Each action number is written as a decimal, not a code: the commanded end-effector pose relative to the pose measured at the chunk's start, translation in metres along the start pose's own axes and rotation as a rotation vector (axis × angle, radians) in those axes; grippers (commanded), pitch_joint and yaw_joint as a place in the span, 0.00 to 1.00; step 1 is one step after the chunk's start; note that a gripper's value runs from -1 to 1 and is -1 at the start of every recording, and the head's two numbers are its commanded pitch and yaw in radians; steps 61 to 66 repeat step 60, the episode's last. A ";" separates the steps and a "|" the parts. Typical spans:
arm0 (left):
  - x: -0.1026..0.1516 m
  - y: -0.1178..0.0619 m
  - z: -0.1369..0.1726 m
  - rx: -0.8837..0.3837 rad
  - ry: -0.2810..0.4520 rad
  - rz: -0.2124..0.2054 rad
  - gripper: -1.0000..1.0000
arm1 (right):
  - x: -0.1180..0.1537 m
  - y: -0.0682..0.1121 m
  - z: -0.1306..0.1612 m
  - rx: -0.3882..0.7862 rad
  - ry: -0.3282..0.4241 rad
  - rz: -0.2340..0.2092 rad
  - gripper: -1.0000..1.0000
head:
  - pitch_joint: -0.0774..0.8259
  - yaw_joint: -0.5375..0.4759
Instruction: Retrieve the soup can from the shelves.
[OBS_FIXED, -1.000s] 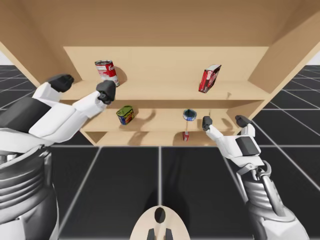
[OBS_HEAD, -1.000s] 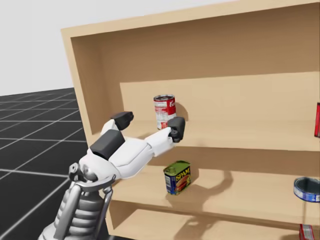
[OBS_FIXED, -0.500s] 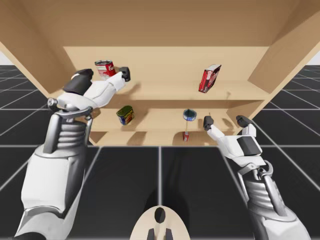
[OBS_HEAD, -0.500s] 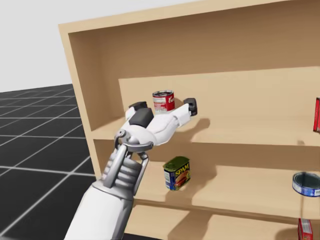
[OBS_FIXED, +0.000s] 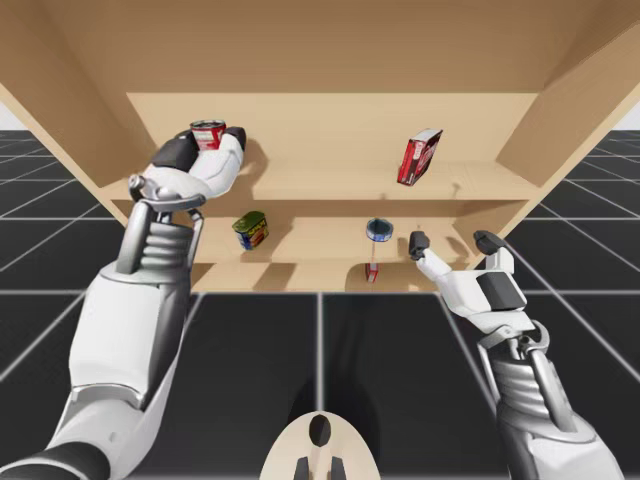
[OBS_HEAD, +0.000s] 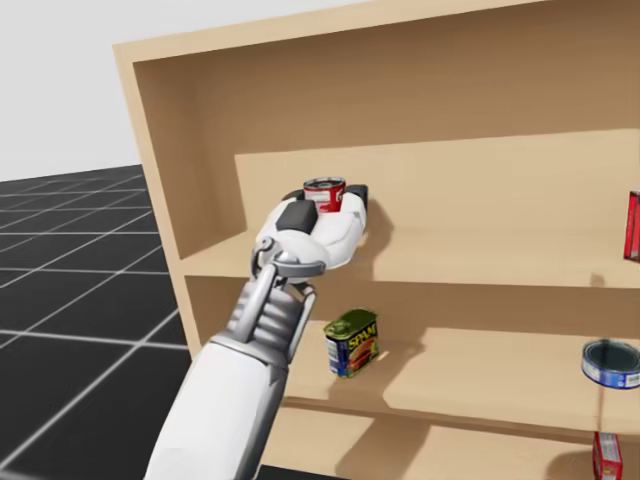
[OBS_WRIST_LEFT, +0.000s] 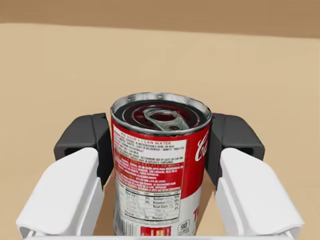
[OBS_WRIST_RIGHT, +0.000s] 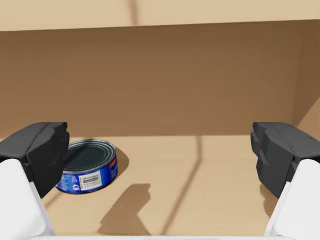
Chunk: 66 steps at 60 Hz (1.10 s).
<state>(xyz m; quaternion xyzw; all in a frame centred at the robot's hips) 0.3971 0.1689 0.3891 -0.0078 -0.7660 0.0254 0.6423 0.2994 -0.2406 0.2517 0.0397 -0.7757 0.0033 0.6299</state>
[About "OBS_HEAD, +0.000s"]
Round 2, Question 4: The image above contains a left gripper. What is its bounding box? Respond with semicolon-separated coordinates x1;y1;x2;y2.
256;183;372;274

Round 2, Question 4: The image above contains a red and white can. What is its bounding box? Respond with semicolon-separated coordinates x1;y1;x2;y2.
302;176;348;216

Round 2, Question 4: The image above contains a green and blue rectangular can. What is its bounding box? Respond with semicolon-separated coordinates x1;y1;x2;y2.
322;308;380;380

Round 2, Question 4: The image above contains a blue flat can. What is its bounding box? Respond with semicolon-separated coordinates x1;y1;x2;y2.
580;337;640;390

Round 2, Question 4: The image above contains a pale wooden shelf unit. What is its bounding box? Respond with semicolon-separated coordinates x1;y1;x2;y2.
112;0;640;480

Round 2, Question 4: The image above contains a red and white carton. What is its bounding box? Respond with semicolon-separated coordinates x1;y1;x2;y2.
592;431;624;480

